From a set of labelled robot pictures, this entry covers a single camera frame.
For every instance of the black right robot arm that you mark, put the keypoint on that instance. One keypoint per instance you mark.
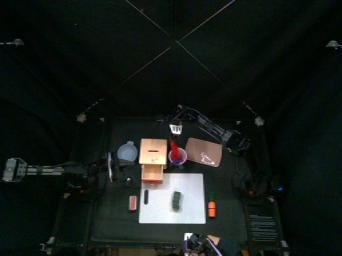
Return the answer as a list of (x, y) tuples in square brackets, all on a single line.
[(209, 125)]

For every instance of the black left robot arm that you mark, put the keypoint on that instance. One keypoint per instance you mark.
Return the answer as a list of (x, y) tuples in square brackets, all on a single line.
[(44, 170)]

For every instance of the pink salmon sushi piece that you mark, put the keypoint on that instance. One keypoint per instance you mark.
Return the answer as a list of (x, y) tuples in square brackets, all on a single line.
[(133, 203)]

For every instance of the brown square plate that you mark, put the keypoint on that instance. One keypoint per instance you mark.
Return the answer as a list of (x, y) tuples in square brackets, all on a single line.
[(203, 151)]

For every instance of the dark green sushi roll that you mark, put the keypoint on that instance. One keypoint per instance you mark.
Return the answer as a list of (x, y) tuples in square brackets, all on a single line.
[(177, 201)]

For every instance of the white cutting board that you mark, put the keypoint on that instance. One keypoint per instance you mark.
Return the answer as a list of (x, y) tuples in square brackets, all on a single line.
[(187, 210)]

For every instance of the wooden drawer with red front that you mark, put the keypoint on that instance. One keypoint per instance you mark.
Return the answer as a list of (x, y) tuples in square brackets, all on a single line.
[(153, 173)]

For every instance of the red toy chili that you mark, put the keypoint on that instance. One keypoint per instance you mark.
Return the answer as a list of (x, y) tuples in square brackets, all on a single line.
[(175, 150)]

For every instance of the wooden box with slot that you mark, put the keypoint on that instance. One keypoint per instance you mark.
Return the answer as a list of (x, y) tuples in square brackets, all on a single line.
[(154, 151)]

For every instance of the orange toy carrot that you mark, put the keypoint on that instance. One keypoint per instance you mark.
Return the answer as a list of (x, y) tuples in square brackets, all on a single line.
[(211, 209)]

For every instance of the purple and white gadget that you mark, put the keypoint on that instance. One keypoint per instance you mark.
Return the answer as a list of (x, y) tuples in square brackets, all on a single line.
[(195, 245)]

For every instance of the tan cardboard piece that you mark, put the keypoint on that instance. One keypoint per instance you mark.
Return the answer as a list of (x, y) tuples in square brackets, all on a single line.
[(214, 239)]

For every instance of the white printed label sheet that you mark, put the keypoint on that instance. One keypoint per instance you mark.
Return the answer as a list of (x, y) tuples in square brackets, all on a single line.
[(263, 227)]

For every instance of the white frame corner bracket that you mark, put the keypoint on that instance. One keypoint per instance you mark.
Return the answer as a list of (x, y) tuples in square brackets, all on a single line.
[(82, 117), (259, 121)]

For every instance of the grey frame clamp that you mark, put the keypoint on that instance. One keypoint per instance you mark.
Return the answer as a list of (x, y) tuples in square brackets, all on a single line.
[(15, 42), (333, 44)]

